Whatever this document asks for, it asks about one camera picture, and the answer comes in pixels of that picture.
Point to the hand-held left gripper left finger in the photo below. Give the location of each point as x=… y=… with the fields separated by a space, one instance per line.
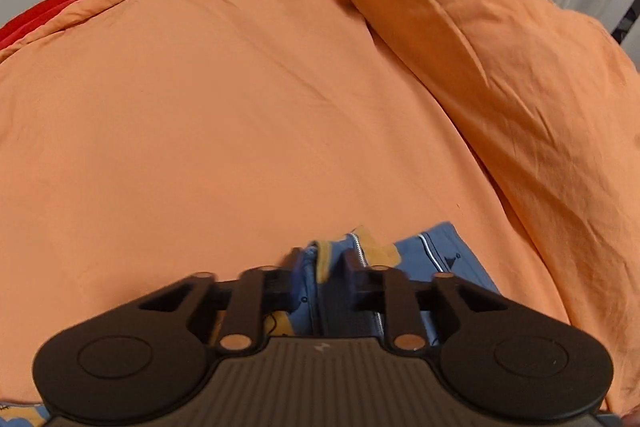
x=295 y=272

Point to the blue pants with orange print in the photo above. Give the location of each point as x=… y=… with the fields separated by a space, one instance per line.
x=440 y=252

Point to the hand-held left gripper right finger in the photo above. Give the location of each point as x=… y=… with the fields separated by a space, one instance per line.
x=351 y=277

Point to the orange bed cover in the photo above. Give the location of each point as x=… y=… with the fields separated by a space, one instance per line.
x=225 y=107

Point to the dark object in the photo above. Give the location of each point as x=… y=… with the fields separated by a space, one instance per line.
x=627 y=27

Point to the orange pillow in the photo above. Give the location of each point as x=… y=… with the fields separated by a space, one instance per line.
x=500 y=57

